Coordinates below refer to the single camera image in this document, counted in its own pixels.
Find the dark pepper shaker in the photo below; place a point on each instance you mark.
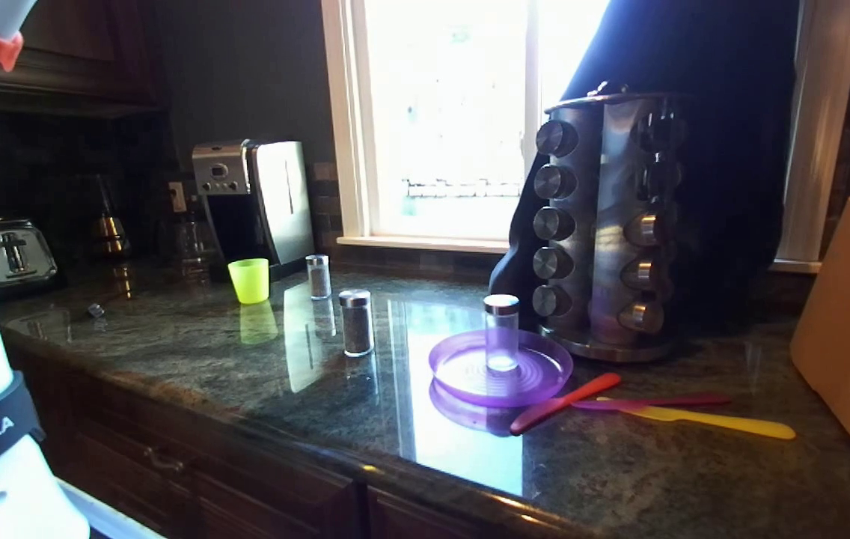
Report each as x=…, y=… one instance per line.
x=358, y=321

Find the yellow plastic knife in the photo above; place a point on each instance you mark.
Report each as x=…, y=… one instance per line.
x=717, y=421

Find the red plastic knife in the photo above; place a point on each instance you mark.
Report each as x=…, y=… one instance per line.
x=542, y=411

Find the purple plastic plate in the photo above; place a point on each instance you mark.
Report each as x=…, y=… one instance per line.
x=460, y=369

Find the chrome toaster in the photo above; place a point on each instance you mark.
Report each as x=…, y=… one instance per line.
x=26, y=258

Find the dark bottle near toaster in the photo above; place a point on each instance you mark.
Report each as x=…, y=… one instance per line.
x=108, y=225

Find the glass salt shaker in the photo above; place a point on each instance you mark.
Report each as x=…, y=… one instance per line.
x=318, y=277

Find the stainless steel coffee maker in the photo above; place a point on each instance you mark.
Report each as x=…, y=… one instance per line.
x=255, y=198

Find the small jar on plate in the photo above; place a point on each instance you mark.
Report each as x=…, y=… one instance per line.
x=502, y=331

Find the green plastic cup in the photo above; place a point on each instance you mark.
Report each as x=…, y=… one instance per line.
x=249, y=279

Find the dark wooden cabinet drawers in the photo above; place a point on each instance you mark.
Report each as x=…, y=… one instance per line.
x=199, y=473

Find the rotating spice rack tower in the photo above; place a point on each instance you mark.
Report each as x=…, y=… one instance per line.
x=606, y=222

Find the purple plastic utensil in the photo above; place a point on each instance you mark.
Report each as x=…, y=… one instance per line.
x=611, y=405

